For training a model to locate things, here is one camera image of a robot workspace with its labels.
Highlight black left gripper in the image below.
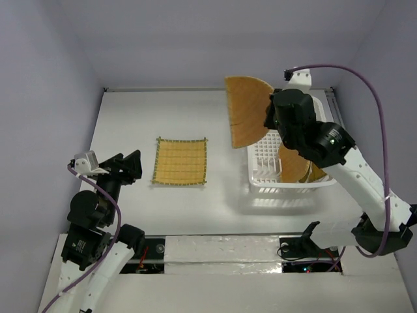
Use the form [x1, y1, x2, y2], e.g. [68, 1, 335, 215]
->
[95, 148, 142, 222]

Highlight round orange woven plate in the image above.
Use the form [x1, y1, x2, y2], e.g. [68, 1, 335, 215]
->
[225, 76, 274, 149]

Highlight square woven bamboo plate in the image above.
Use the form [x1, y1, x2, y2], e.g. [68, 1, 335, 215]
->
[151, 137, 208, 186]

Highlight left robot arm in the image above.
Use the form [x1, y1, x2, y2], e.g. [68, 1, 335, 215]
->
[43, 150, 145, 312]

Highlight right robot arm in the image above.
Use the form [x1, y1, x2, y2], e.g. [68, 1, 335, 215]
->
[264, 89, 416, 258]

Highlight white plastic dish rack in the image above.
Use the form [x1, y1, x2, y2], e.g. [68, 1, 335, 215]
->
[247, 96, 336, 193]

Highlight middle orange woven plate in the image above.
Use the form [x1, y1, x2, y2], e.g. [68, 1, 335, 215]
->
[278, 144, 311, 183]

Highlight yellow woven fan plate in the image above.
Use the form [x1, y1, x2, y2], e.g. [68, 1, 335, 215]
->
[307, 163, 327, 183]

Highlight silver foil covered panel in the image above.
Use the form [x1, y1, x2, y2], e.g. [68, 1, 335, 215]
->
[164, 235, 282, 275]

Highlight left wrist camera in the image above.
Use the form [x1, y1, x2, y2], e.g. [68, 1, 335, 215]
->
[73, 151, 109, 176]

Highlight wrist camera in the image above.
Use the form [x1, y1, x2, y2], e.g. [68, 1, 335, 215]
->
[73, 151, 109, 176]
[283, 68, 312, 93]

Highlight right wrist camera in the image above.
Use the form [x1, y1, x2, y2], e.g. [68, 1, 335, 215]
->
[283, 68, 312, 93]

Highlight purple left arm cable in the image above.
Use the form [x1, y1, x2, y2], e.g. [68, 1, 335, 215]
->
[40, 162, 124, 312]

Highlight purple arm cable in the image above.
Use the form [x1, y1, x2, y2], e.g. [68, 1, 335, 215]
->
[40, 162, 124, 312]
[283, 64, 392, 257]

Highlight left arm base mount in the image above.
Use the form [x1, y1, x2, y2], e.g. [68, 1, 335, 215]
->
[120, 236, 165, 274]

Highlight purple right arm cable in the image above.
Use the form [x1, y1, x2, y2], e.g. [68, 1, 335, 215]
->
[283, 64, 392, 257]

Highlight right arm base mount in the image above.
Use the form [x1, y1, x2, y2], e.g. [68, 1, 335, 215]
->
[276, 221, 341, 261]

